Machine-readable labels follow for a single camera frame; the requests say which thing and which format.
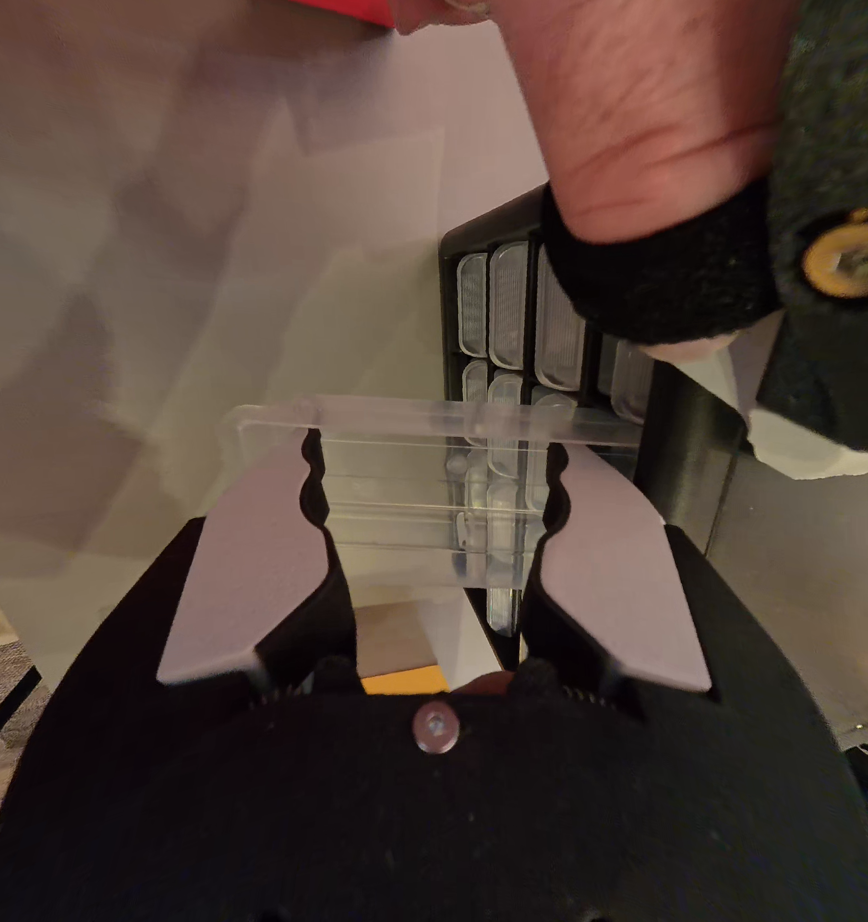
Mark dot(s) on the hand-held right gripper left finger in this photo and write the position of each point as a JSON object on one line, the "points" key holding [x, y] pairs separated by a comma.
{"points": [[250, 569]]}

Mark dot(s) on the red box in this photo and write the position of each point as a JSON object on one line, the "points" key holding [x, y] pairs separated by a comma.
{"points": [[355, 8]]}

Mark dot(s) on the yellow box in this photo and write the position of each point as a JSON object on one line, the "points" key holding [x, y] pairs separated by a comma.
{"points": [[405, 681]]}

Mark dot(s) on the clear plastic drawer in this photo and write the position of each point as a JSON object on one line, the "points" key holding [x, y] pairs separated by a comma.
{"points": [[405, 468]]}

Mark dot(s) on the black drawer cabinet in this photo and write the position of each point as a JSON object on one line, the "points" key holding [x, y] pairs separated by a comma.
{"points": [[693, 432]]}

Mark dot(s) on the rows of clear cabinet drawers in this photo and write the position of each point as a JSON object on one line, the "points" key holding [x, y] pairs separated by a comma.
{"points": [[509, 302]]}

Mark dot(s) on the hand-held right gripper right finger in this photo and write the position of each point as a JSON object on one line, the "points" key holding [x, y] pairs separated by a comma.
{"points": [[614, 576]]}

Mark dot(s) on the person's left hand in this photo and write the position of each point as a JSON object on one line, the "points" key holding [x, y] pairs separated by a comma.
{"points": [[643, 108]]}

